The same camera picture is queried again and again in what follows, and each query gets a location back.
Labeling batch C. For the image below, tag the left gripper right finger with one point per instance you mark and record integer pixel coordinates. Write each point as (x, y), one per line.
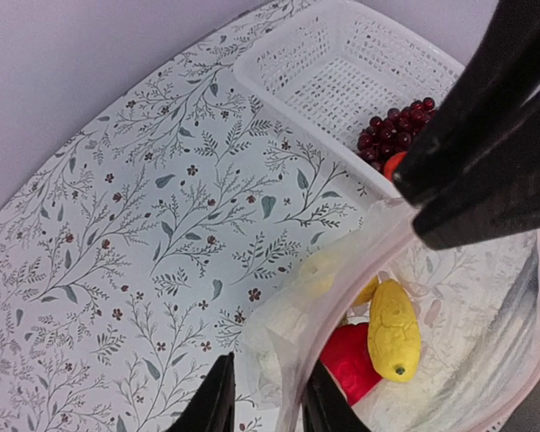
(324, 408)

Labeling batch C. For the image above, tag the white cauliflower toy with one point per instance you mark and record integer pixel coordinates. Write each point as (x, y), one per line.
(285, 314)

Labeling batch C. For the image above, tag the red pepper toy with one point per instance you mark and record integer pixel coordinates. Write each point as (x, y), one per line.
(347, 359)

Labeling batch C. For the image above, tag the clear zip top bag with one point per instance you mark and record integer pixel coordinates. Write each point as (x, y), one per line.
(478, 310)

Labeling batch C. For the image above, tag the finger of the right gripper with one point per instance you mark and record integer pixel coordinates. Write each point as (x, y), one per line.
(502, 73)
(497, 193)

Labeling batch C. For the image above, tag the floral table mat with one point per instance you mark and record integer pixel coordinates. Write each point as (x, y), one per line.
(133, 257)

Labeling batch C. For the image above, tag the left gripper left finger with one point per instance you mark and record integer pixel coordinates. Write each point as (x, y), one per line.
(212, 407)

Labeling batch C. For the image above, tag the orange pumpkin toy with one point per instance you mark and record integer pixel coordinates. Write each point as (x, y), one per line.
(392, 163)

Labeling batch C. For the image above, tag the yellow corn toy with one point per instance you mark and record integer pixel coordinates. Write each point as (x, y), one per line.
(394, 341)
(367, 293)

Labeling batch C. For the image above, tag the dark red grape bunch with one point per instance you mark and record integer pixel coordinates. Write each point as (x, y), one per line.
(384, 137)

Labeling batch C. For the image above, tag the white plastic basket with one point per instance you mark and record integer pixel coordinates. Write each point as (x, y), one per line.
(330, 68)

